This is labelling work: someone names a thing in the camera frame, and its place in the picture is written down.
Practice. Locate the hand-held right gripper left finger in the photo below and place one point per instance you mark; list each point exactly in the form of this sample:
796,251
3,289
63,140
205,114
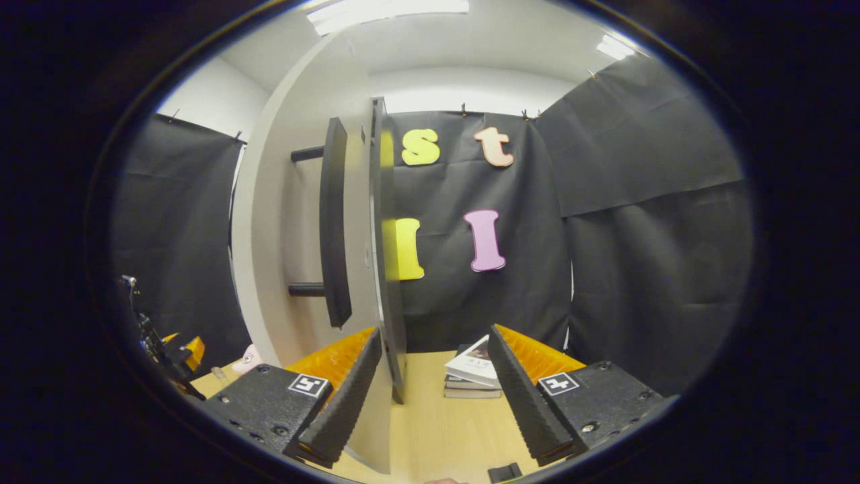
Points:
342,403

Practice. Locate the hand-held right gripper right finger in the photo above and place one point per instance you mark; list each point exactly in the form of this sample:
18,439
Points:
524,403

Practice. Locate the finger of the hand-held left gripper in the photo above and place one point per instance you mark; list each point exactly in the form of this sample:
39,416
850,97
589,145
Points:
171,338
193,351

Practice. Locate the pink coaster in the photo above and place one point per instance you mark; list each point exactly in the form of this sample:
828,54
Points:
247,359

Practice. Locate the grey cabinet door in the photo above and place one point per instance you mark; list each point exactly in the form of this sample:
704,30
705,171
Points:
275,235

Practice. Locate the dark grey book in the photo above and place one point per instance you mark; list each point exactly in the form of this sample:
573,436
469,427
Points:
470,393

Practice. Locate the white cover book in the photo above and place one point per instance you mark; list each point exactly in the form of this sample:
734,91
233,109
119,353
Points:
474,366

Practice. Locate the black backdrop cloth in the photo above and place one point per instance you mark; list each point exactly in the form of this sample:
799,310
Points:
638,269

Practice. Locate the small ceiling light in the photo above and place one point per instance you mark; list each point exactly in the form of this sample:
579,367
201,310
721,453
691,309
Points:
615,47

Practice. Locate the long ceiling light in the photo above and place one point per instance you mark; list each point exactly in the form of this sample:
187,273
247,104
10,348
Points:
386,13

